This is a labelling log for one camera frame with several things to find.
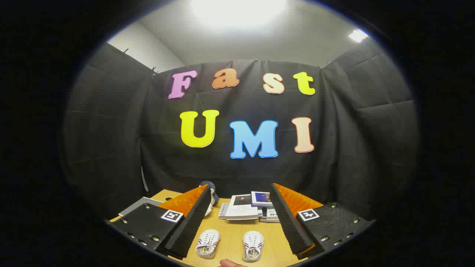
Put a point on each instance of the blue cover book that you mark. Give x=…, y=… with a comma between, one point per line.
x=261, y=198

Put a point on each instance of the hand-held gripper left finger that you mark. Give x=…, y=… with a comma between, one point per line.
x=185, y=230

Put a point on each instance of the small ceiling lamp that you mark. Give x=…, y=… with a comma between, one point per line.
x=358, y=35

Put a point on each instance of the white book with portrait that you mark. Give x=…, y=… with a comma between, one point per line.
x=243, y=209

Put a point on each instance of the grey fabric storage box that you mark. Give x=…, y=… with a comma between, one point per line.
x=139, y=205

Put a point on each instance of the white canvas shoe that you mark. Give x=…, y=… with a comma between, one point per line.
x=254, y=241
x=208, y=241

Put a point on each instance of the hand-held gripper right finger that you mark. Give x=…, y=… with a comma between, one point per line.
x=293, y=226

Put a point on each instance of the landscape cover book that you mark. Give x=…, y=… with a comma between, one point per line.
x=272, y=214

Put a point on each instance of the large ceiling lamp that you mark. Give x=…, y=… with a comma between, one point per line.
x=237, y=11

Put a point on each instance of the penguin plush toy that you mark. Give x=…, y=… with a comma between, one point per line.
x=212, y=185

